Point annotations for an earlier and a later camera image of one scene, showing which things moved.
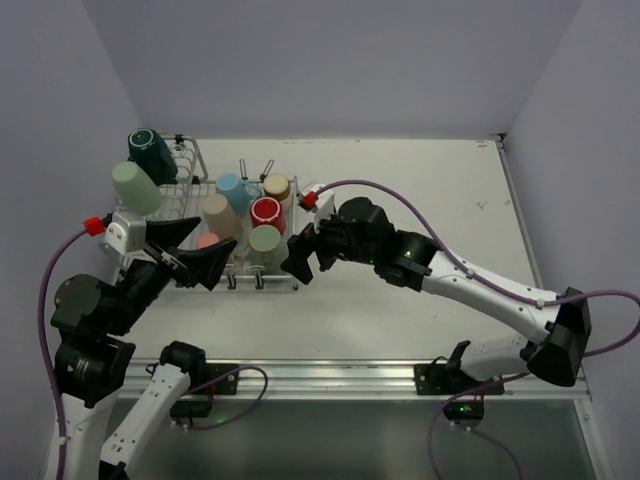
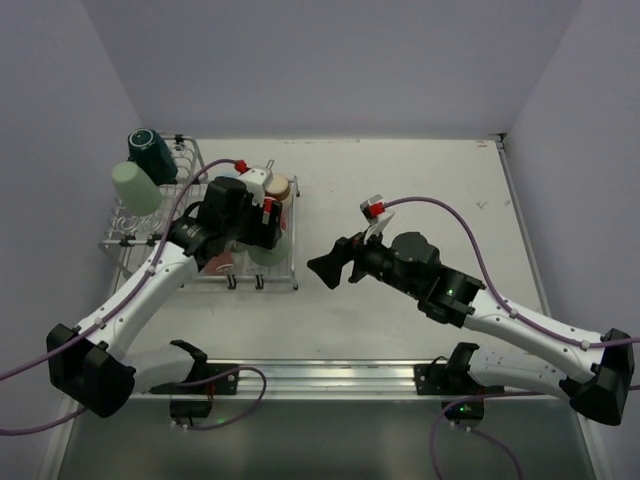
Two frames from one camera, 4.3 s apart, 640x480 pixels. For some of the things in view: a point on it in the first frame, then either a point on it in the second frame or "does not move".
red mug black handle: (266, 210) does not move
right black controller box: (465, 410) does not move
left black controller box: (191, 408) does not move
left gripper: (163, 256) -> (270, 230)
